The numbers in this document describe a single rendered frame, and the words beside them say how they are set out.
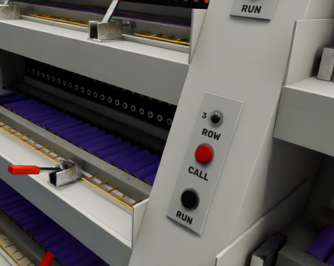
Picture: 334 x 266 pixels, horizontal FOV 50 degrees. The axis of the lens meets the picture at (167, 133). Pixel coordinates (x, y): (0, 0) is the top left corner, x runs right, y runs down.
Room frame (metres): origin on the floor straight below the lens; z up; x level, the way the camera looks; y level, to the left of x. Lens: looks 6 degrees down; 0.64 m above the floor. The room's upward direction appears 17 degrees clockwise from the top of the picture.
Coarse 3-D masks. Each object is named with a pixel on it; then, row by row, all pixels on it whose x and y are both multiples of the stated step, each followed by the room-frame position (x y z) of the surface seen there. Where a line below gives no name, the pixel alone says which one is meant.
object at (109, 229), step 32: (64, 96) 0.73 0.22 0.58; (160, 128) 0.56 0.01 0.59; (0, 160) 0.53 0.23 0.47; (32, 160) 0.51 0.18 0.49; (32, 192) 0.47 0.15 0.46; (64, 192) 0.44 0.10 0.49; (96, 192) 0.44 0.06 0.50; (64, 224) 0.43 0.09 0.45; (96, 224) 0.38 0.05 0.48; (128, 224) 0.38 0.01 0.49; (128, 256) 0.35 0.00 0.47
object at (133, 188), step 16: (0, 112) 0.63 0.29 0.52; (0, 128) 0.60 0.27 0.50; (16, 128) 0.60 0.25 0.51; (32, 128) 0.57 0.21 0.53; (32, 144) 0.54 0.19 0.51; (48, 144) 0.53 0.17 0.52; (64, 144) 0.52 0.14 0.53; (80, 160) 0.48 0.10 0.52; (96, 160) 0.48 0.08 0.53; (96, 176) 0.46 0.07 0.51; (112, 176) 0.44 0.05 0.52; (128, 176) 0.44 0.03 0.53; (128, 192) 0.43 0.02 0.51; (144, 192) 0.41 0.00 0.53
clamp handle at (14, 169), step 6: (60, 162) 0.45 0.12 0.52; (12, 168) 0.40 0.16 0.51; (18, 168) 0.40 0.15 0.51; (24, 168) 0.41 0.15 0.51; (30, 168) 0.41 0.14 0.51; (36, 168) 0.42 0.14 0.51; (42, 168) 0.43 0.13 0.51; (48, 168) 0.44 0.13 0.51; (54, 168) 0.44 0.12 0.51; (60, 168) 0.45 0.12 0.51; (12, 174) 0.40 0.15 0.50; (18, 174) 0.40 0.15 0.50; (24, 174) 0.41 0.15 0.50; (30, 174) 0.41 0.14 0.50; (36, 174) 0.42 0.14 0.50
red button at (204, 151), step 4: (200, 148) 0.32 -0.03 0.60; (204, 148) 0.31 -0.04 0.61; (208, 148) 0.31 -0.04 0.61; (196, 152) 0.32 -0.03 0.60; (200, 152) 0.31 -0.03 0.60; (204, 152) 0.31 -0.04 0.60; (208, 152) 0.31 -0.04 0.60; (196, 156) 0.32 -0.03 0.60; (200, 156) 0.31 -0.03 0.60; (204, 156) 0.31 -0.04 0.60; (208, 156) 0.31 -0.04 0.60; (200, 160) 0.31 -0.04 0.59; (204, 160) 0.31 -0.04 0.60; (208, 160) 0.31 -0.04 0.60
